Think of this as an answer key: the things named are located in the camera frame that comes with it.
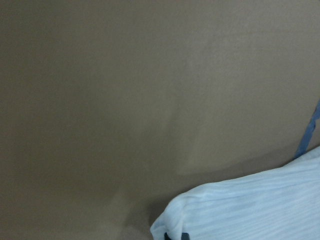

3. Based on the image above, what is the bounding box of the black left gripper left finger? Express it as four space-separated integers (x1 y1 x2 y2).
164 232 172 240

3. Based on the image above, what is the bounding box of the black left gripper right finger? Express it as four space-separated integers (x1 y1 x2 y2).
181 232 190 240

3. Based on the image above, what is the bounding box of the light blue button-up shirt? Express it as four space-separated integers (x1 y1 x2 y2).
150 148 320 240

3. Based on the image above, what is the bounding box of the brown paper table cover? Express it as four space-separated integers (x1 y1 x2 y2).
0 0 320 240

